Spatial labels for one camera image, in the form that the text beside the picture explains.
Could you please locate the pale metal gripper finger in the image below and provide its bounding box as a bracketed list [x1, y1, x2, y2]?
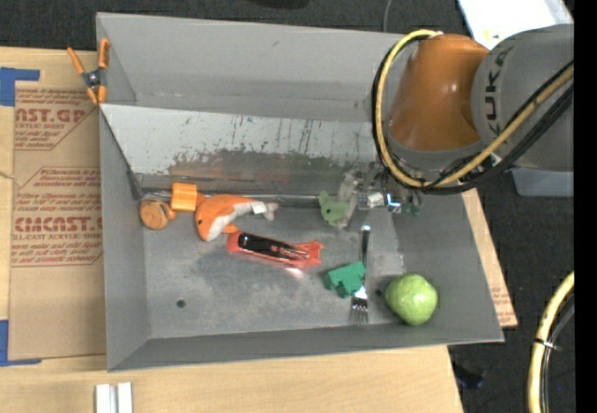
[340, 172, 360, 200]
[355, 192, 384, 212]

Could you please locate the green plush toy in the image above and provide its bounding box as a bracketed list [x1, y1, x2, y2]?
[318, 189, 356, 230]

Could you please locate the green toy block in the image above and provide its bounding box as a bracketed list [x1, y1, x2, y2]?
[322, 261, 368, 299]

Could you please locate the red packet with black tool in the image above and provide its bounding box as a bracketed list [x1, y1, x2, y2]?
[226, 230, 325, 270]

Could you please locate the metal fork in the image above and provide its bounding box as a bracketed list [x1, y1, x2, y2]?
[349, 225, 373, 326]

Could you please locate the green apple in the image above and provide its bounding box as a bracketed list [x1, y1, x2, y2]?
[383, 273, 439, 327]

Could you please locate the orange and white plush fish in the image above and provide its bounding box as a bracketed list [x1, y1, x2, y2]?
[194, 193, 280, 242]

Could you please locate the grey metal bin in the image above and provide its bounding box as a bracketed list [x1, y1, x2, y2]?
[95, 12, 506, 373]

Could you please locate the orange ribbed cylinder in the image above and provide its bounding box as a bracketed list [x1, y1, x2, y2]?
[170, 182, 201, 213]

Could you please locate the orange round toy snail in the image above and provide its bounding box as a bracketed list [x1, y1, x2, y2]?
[139, 198, 177, 231]

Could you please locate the brown cardboard board red print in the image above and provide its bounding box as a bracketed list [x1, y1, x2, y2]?
[0, 46, 519, 368]

